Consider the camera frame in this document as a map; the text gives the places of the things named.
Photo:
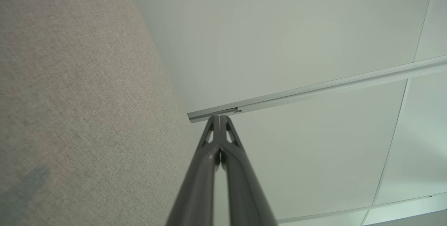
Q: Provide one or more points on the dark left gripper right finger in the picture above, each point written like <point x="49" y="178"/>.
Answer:
<point x="244" y="198"/>

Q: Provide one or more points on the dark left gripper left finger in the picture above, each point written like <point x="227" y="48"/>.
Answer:
<point x="195" y="198"/>

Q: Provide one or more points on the silver wall partition rail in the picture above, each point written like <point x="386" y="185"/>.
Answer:
<point x="314" y="90"/>

